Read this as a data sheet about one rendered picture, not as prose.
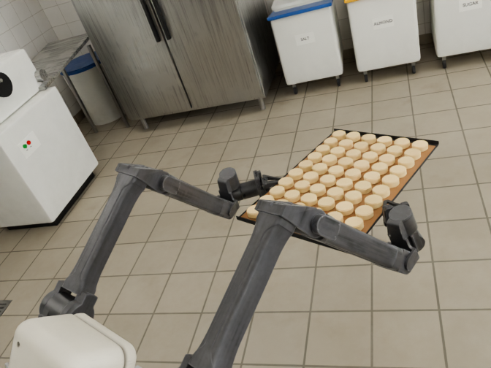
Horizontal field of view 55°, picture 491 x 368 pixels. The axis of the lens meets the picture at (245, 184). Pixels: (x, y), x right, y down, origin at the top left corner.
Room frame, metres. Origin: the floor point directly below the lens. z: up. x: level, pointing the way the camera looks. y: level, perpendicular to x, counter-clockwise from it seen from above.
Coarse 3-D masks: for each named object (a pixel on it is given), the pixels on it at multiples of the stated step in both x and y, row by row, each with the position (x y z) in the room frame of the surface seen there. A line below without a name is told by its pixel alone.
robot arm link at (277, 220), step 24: (264, 216) 0.70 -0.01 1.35; (288, 216) 0.67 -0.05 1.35; (312, 216) 0.70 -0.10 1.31; (264, 240) 0.65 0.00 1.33; (240, 264) 0.65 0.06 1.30; (264, 264) 0.63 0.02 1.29; (240, 288) 0.60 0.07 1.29; (216, 312) 0.60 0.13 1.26; (240, 312) 0.58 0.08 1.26; (216, 336) 0.56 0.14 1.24; (240, 336) 0.56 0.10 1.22; (192, 360) 0.55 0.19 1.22; (216, 360) 0.52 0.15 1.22
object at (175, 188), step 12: (168, 180) 1.06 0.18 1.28; (180, 180) 1.14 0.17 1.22; (156, 192) 1.12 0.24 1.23; (168, 192) 1.07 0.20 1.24; (180, 192) 1.13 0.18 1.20; (192, 192) 1.16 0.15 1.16; (204, 192) 1.20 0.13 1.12; (192, 204) 1.16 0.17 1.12; (204, 204) 1.19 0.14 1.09; (216, 204) 1.23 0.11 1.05; (228, 204) 1.26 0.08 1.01; (228, 216) 1.25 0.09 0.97
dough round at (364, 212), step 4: (360, 208) 1.02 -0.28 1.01; (364, 208) 1.02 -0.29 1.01; (368, 208) 1.01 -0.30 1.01; (372, 208) 1.01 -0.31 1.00; (356, 212) 1.01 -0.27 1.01; (360, 212) 1.00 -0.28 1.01; (364, 212) 1.00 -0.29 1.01; (368, 212) 0.99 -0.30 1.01; (372, 212) 0.99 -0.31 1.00; (356, 216) 1.01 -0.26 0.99; (360, 216) 0.99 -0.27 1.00; (364, 216) 0.99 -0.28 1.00; (368, 216) 0.99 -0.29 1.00; (372, 216) 0.99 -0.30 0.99; (364, 220) 0.99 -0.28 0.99
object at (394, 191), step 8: (392, 144) 1.35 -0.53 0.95; (312, 152) 1.46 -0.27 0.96; (424, 152) 1.24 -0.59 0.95; (304, 160) 1.42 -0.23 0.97; (416, 160) 1.21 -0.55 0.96; (424, 160) 1.19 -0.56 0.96; (328, 168) 1.31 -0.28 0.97; (352, 168) 1.27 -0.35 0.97; (416, 168) 1.16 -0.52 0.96; (288, 176) 1.34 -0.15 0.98; (320, 176) 1.28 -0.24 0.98; (344, 176) 1.24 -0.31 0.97; (408, 176) 1.13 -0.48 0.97; (312, 184) 1.25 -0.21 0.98; (376, 184) 1.14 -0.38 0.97; (400, 184) 1.10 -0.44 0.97; (344, 192) 1.15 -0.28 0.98; (392, 192) 1.08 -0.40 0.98; (344, 200) 1.11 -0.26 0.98; (344, 216) 1.03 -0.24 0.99; (352, 216) 1.02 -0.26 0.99; (376, 216) 0.99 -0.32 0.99; (368, 224) 0.97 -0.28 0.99
